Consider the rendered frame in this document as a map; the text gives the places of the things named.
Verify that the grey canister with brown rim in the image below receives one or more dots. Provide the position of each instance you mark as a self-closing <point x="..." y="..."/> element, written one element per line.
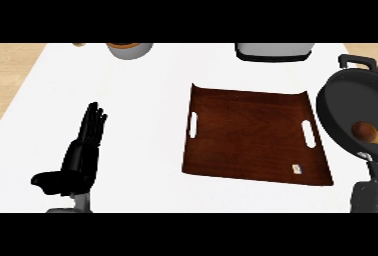
<point x="129" y="51"/>

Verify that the grey and black appliance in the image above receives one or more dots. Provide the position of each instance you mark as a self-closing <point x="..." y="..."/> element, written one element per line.
<point x="274" y="51"/>

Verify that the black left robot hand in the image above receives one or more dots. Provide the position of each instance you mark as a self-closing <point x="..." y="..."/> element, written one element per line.
<point x="82" y="160"/>

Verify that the small tan object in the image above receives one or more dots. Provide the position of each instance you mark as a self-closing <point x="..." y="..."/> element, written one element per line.
<point x="79" y="44"/>

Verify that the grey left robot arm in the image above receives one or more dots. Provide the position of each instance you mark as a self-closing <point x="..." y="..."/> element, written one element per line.
<point x="82" y="203"/>

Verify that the brown wooden tray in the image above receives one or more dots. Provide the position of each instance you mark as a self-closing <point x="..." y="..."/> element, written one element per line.
<point x="249" y="133"/>

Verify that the brown pear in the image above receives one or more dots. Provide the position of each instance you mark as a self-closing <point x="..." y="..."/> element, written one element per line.
<point x="365" y="130"/>

